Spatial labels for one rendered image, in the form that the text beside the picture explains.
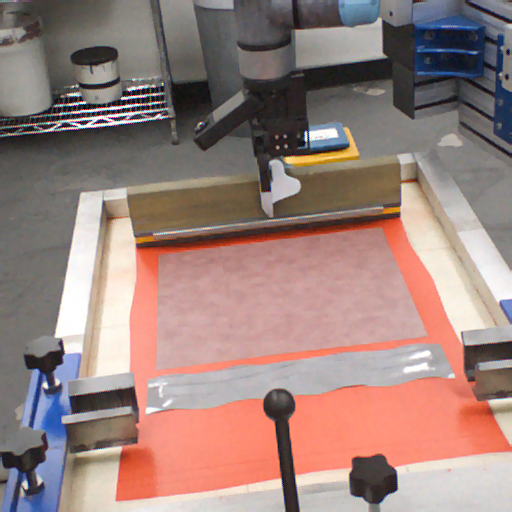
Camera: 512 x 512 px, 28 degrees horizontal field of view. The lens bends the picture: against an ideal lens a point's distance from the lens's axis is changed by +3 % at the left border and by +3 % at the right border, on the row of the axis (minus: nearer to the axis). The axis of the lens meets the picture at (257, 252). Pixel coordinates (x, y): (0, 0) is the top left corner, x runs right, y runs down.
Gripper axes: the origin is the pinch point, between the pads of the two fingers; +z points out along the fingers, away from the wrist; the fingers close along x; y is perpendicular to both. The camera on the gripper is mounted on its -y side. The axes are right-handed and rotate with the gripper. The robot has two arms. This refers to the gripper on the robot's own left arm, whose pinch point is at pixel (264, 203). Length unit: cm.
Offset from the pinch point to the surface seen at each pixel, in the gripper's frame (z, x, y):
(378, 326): 4.9, -29.2, 11.8
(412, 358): 4.4, -37.4, 14.3
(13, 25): 49, 291, -84
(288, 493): -10, -73, -3
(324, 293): 4.9, -19.6, 6.2
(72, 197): 101, 231, -66
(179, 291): 5.0, -14.3, -13.7
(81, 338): 1.5, -28.7, -25.5
